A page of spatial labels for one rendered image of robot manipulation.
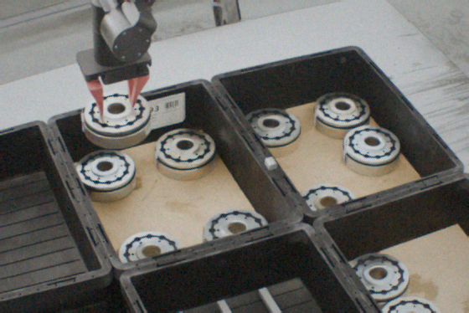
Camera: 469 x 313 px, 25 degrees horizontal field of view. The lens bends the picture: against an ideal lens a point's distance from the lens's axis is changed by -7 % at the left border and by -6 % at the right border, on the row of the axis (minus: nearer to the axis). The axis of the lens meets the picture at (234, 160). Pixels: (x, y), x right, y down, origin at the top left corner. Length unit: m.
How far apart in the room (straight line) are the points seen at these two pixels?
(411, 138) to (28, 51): 2.12
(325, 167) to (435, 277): 0.32
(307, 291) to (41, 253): 0.43
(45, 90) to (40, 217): 0.57
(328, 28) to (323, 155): 0.64
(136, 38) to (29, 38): 2.39
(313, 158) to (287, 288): 0.32
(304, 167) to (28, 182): 0.48
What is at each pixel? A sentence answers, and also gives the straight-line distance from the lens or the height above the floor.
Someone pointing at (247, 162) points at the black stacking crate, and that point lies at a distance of 1.77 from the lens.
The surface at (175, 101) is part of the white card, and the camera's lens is 1.90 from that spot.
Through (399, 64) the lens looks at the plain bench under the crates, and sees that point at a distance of 2.40.
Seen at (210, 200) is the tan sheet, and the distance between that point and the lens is 1.81.
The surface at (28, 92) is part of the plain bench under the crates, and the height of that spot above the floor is 0.70.
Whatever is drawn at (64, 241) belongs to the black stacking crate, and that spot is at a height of 0.83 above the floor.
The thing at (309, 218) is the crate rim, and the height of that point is 0.93.
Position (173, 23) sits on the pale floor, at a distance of 3.83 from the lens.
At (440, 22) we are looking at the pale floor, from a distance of 3.96.
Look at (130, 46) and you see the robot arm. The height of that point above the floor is 1.22.
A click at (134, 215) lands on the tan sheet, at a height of 0.83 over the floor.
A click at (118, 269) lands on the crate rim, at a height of 0.93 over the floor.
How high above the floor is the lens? 2.02
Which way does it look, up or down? 39 degrees down
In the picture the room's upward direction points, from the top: 1 degrees clockwise
